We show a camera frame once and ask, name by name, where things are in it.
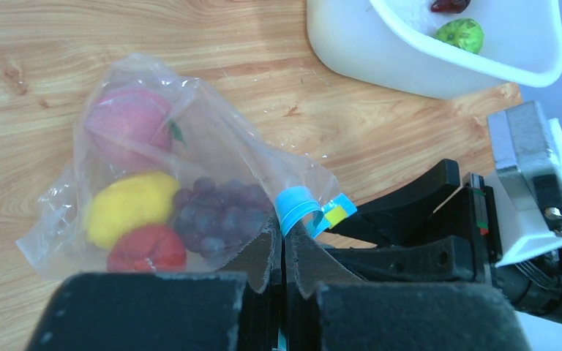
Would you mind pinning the yellow lemon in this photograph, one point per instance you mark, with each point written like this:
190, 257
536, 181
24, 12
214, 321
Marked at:
130, 203

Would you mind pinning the clear zip top bag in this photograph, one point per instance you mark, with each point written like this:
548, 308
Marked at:
210, 139

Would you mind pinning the pink peach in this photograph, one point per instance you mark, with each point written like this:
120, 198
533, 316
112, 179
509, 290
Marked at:
128, 126

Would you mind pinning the dark brown fig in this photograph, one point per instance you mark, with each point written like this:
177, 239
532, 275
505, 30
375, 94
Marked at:
449, 6

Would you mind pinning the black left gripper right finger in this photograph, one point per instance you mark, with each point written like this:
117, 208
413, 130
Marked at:
329, 308

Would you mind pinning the purple grape bunch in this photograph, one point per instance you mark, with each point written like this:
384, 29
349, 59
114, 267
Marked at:
214, 219

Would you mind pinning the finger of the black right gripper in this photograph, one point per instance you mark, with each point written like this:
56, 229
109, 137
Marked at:
399, 214
447, 260

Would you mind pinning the red orange wax apple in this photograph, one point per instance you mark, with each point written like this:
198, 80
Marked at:
150, 248

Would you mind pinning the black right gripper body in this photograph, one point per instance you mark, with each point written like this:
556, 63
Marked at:
533, 286

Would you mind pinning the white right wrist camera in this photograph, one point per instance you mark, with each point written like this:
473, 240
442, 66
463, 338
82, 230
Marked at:
527, 181

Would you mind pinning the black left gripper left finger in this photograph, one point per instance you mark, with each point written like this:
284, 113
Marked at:
233, 308

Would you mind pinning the white plastic basket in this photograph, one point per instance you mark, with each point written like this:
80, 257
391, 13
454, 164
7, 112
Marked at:
391, 44

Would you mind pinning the green custard apple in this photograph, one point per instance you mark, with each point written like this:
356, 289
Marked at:
464, 33

